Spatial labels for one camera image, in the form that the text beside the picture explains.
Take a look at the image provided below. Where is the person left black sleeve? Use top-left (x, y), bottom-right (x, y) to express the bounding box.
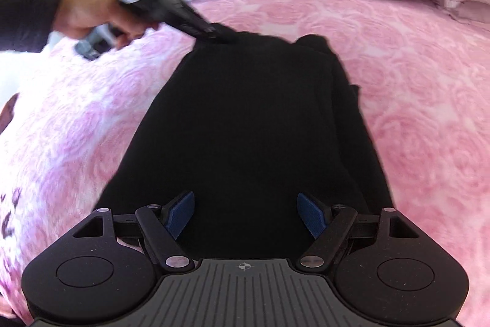
top-left (0, 0), bottom-right (61, 53)

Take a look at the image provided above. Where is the person left hand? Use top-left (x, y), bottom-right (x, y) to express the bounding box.
top-left (51, 0), bottom-right (160, 49)

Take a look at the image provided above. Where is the pink rose bed blanket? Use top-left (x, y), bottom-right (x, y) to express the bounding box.
top-left (1, 0), bottom-right (489, 326)

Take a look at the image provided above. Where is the black zip sweater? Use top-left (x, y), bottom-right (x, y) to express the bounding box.
top-left (98, 32), bottom-right (392, 259)

